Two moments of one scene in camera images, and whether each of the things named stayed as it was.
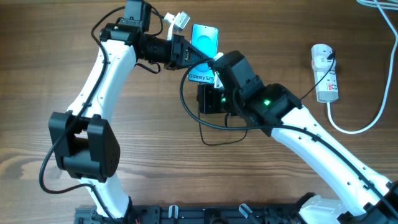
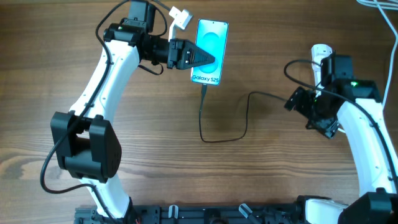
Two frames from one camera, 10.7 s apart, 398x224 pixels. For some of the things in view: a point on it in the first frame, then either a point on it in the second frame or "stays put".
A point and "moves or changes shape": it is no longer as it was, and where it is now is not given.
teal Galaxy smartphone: x=204 y=38 moves or changes shape
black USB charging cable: x=331 y=56 moves or changes shape
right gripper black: x=206 y=97 to x=328 y=127
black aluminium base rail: x=183 y=213 stays put
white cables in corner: x=381 y=4 stays put
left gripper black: x=176 y=60 stays put
